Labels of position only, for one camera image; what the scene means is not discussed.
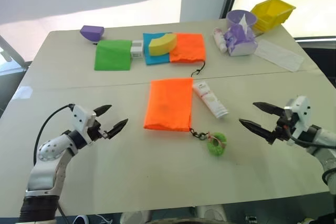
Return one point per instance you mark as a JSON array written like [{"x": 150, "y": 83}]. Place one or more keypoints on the yellow plastic bin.
[{"x": 273, "y": 11}]

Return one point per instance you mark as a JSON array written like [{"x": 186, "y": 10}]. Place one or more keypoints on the purple plastic bowl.
[{"x": 235, "y": 18}]

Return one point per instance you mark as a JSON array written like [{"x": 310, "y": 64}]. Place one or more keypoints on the white rounded shape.
[
  {"x": 134, "y": 217},
  {"x": 210, "y": 213}
]

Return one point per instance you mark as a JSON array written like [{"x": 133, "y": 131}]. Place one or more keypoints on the yellow curved foam block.
[{"x": 162, "y": 45}]

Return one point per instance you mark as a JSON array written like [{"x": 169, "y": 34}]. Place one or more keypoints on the white tissue sheet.
[{"x": 245, "y": 22}]

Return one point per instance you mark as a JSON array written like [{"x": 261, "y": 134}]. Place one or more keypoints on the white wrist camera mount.
[
  {"x": 80, "y": 116},
  {"x": 300, "y": 108}
]

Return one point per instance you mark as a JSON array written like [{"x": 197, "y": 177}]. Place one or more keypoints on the white and pink bottle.
[{"x": 219, "y": 39}]

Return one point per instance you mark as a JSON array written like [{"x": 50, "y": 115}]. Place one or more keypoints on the purple and white tissue pack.
[{"x": 241, "y": 48}]

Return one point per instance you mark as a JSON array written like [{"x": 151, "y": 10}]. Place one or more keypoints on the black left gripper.
[{"x": 95, "y": 130}]

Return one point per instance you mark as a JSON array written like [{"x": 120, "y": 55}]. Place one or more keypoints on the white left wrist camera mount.
[{"x": 80, "y": 116}]

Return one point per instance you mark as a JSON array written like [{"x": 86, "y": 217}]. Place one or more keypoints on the white cream tube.
[{"x": 210, "y": 99}]

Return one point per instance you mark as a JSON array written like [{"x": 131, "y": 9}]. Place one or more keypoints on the blue cloth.
[{"x": 157, "y": 60}]

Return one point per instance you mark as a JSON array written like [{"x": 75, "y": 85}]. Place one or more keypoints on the green fuzzy hair scrunchie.
[{"x": 219, "y": 151}]

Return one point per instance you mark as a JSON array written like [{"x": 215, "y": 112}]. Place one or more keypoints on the small white box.
[{"x": 137, "y": 49}]

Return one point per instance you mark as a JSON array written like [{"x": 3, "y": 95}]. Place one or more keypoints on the grey window frame bar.
[{"x": 10, "y": 51}]

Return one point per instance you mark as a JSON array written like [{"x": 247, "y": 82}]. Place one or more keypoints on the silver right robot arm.
[{"x": 324, "y": 145}]

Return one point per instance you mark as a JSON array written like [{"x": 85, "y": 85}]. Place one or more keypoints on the white mask packet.
[{"x": 281, "y": 56}]

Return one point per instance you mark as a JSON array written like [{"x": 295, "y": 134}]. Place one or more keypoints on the green cloth pouch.
[{"x": 113, "y": 56}]

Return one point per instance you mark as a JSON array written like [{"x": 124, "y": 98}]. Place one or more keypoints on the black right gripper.
[{"x": 283, "y": 128}]

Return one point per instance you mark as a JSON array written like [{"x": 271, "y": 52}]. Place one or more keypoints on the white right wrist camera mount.
[{"x": 300, "y": 108}]

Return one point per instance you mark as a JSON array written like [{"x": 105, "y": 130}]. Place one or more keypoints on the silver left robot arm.
[{"x": 50, "y": 153}]

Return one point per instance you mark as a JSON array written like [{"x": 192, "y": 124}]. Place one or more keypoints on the purple foam block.
[{"x": 90, "y": 32}]

